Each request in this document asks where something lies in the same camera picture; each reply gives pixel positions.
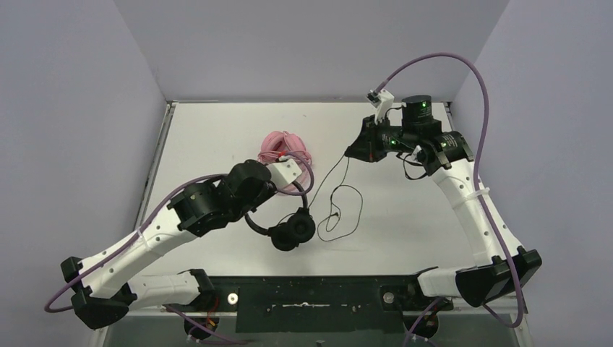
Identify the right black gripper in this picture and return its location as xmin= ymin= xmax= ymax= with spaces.
xmin=346 ymin=113 xmax=418 ymax=163

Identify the pink over-ear headphones with cable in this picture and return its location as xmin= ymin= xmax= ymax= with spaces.
xmin=257 ymin=131 xmax=312 ymax=164

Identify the black on-ear headphones with cable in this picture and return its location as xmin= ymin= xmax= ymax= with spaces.
xmin=244 ymin=152 xmax=365 ymax=253

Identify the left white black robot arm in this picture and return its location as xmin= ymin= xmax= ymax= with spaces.
xmin=61 ymin=160 xmax=277 ymax=329

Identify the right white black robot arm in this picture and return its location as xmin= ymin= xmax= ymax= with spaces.
xmin=344 ymin=90 xmax=542 ymax=309

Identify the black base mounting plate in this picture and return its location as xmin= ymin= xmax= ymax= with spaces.
xmin=118 ymin=267 xmax=504 ymax=336

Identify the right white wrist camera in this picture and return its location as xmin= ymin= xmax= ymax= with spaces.
xmin=366 ymin=89 xmax=395 ymax=124

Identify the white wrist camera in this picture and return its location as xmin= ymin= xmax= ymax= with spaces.
xmin=366 ymin=89 xmax=395 ymax=124
xmin=266 ymin=158 xmax=303 ymax=189

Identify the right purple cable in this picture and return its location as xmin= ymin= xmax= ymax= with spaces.
xmin=373 ymin=52 xmax=526 ymax=347

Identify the purple cable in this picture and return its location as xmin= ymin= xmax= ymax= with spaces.
xmin=373 ymin=52 xmax=526 ymax=347
xmin=44 ymin=151 xmax=316 ymax=346

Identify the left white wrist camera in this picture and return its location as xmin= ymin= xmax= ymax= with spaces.
xmin=266 ymin=158 xmax=303 ymax=189

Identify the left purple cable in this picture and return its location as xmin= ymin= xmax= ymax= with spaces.
xmin=44 ymin=151 xmax=316 ymax=346

